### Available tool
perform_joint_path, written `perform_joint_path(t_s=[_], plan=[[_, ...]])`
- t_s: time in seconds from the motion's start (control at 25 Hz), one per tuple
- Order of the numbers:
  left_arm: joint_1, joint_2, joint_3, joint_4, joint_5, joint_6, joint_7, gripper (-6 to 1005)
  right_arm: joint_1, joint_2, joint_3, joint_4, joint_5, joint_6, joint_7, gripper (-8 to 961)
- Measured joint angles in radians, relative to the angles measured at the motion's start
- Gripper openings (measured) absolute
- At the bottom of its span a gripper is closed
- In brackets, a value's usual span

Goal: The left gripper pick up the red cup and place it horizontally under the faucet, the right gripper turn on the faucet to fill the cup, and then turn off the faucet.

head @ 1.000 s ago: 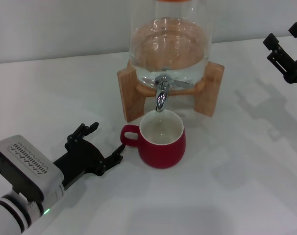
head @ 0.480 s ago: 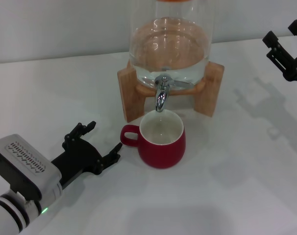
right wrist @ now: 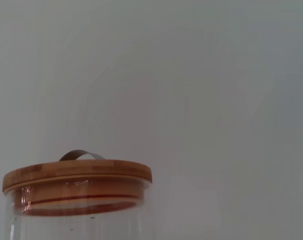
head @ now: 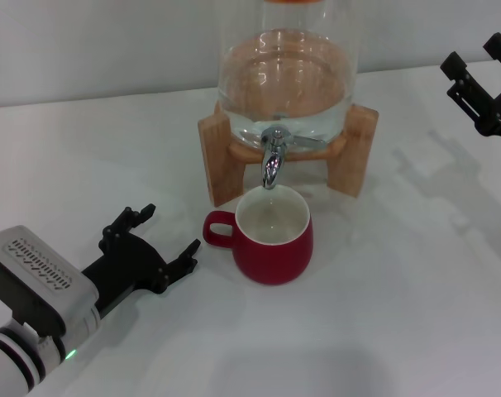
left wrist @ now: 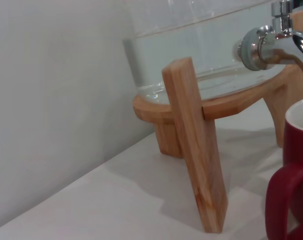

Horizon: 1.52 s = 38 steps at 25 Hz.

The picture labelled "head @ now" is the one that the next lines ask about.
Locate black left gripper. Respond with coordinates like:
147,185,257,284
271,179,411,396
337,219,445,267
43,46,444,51
81,202,202,319

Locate red cup white inside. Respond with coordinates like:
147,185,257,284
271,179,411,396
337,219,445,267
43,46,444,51
203,189,314,286

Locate chrome faucet tap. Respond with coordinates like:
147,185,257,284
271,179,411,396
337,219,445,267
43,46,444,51
259,126,328,190

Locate wooden dispenser stand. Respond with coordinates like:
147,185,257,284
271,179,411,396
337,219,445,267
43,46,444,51
197,102,379,207

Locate clear glass water dispenser jar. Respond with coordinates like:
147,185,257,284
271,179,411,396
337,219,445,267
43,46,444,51
217,0,361,152

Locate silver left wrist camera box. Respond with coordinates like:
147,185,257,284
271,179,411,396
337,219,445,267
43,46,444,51
0,225,102,344

